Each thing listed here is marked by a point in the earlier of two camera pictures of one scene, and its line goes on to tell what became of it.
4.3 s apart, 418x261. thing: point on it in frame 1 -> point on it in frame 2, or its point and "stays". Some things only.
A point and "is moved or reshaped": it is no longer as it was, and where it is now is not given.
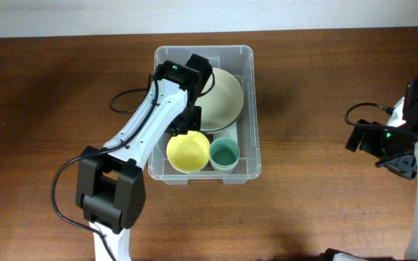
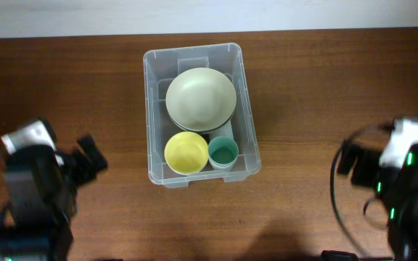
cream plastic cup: [224, 167] stays
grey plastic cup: [225, 171] stays
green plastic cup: [224, 151] stays
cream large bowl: [221, 100] is moved or reshaped
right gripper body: [392, 147] -> [366, 171]
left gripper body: [190, 119] -> [77, 170]
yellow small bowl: [189, 153] stays
